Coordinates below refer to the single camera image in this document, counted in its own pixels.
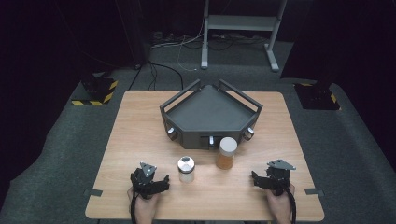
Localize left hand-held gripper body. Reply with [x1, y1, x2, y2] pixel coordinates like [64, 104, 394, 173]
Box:
[130, 161, 161, 201]

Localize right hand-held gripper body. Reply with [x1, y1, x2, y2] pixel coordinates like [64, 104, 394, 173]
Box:
[263, 159, 297, 197]

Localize amber jar white lid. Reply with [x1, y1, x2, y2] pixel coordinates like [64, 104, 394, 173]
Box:
[216, 136, 239, 171]

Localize dark grey corner shelf rack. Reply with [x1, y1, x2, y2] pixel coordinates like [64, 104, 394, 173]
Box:
[159, 77, 264, 151]

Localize person's left hand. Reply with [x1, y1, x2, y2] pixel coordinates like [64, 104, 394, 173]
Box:
[126, 186, 162, 220]

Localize person's right hand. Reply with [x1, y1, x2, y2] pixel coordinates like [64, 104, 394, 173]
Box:
[264, 183, 296, 220]

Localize grey tape strip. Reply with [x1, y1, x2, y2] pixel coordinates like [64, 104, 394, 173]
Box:
[83, 188, 104, 198]
[304, 187, 326, 197]

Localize black yellow striped stand base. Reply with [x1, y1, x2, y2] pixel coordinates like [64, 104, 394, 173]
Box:
[293, 81, 343, 112]
[70, 72, 120, 107]

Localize grey metal stand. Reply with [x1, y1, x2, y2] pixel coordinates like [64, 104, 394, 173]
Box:
[200, 0, 290, 73]

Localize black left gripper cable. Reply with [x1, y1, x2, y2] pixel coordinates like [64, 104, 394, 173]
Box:
[129, 186, 138, 224]

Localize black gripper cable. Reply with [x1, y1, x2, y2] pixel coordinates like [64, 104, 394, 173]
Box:
[129, 186, 138, 224]
[285, 188, 298, 224]

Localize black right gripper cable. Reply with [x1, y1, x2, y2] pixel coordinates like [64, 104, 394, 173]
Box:
[285, 188, 298, 224]

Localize black floor cable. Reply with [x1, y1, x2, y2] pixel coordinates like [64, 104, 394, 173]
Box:
[128, 60, 185, 91]

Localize white floor cable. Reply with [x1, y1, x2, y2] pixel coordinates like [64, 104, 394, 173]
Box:
[151, 18, 206, 73]

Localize black cable bundle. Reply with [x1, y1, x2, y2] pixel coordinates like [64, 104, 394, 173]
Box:
[207, 32, 269, 51]

